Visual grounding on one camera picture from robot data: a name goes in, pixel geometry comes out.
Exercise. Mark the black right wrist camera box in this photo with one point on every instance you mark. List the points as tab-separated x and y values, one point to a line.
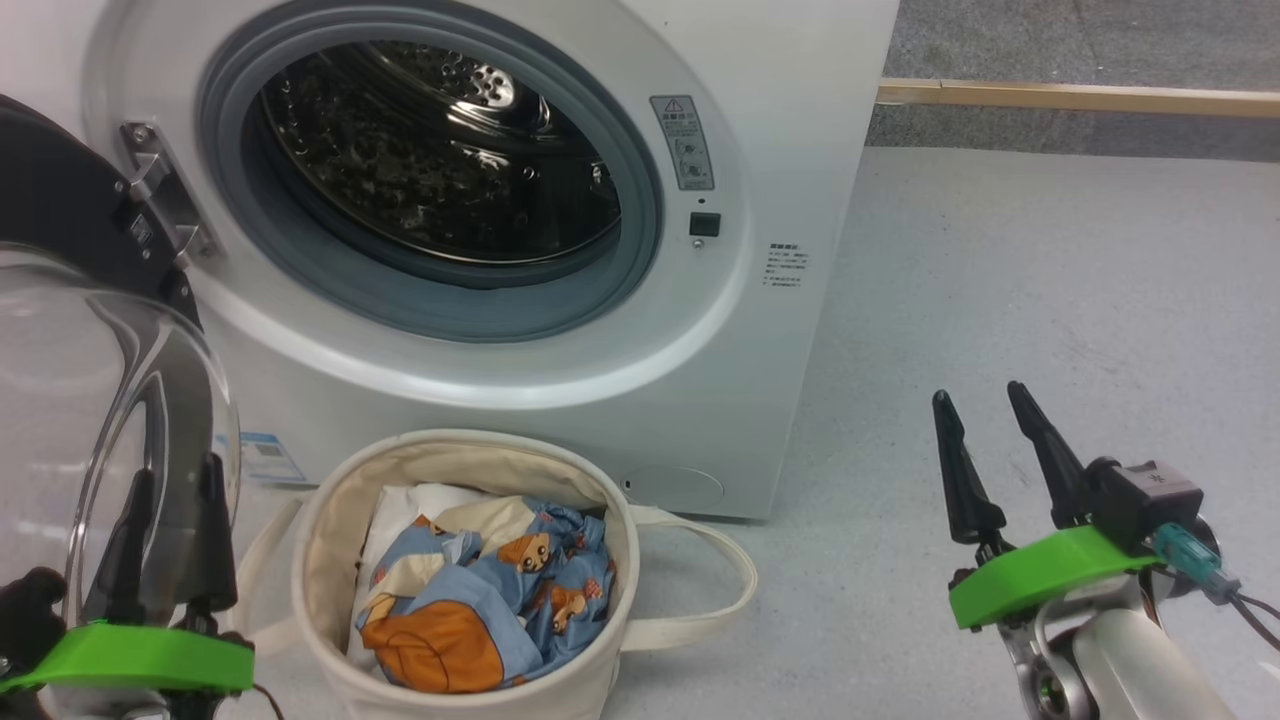
1145	500

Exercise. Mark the round white filter cover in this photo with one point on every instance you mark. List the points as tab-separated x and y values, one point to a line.
675	487

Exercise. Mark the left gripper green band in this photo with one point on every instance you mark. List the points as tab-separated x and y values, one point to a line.
130	657

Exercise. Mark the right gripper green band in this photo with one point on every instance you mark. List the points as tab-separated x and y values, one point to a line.
1040	575

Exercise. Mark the metal door hinge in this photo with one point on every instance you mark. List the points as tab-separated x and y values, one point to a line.
165	195

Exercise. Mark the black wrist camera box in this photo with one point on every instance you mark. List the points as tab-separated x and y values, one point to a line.
1145	500
30	615

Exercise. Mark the blue bear print garment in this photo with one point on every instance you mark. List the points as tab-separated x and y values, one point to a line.
480	600

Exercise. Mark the white front-load washing machine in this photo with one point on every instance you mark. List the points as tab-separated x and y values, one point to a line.
780	300

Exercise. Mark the black washer door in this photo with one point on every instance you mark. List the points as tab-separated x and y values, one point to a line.
60	200

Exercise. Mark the perforated steel washer drum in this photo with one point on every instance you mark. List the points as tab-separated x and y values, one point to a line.
400	170

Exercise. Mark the white garment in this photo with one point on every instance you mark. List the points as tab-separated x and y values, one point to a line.
400	510

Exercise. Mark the grey warning sticker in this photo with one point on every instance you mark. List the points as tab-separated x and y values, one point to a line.
683	143

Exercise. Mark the blue energy label sticker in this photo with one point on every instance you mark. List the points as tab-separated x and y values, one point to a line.
270	460

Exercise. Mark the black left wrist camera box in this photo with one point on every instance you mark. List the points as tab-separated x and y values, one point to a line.
30	615

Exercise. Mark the black door latch socket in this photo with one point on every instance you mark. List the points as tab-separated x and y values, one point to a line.
705	224

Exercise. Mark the cream canvas laundry basket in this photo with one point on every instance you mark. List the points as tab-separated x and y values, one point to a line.
590	690

